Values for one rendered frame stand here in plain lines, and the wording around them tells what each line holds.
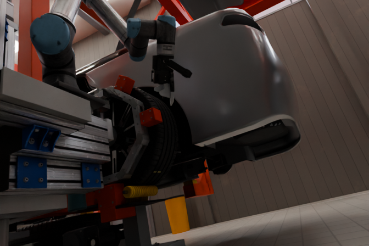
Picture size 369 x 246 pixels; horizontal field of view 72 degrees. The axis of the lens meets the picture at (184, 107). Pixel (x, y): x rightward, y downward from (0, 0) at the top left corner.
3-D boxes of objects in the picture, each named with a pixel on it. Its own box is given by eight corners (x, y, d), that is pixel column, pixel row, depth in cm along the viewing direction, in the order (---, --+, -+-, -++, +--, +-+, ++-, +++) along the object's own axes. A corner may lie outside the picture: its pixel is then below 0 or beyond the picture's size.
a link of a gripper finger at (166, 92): (159, 105, 101) (157, 85, 105) (173, 105, 103) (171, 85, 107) (161, 102, 99) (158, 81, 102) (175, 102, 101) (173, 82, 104)
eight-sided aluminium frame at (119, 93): (155, 171, 129) (139, 78, 149) (148, 170, 123) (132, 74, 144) (78, 195, 148) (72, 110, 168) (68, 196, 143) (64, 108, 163)
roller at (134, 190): (161, 194, 148) (159, 184, 150) (129, 196, 123) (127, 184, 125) (153, 196, 150) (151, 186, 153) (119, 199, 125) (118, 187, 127)
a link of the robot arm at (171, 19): (154, 16, 105) (173, 18, 107) (152, 43, 107) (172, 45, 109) (157, 13, 97) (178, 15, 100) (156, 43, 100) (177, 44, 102)
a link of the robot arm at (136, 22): (126, 47, 104) (152, 49, 107) (128, 28, 94) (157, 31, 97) (125, 32, 107) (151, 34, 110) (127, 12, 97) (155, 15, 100)
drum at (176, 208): (176, 232, 565) (169, 198, 591) (195, 228, 551) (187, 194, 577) (166, 236, 524) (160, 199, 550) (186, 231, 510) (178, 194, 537)
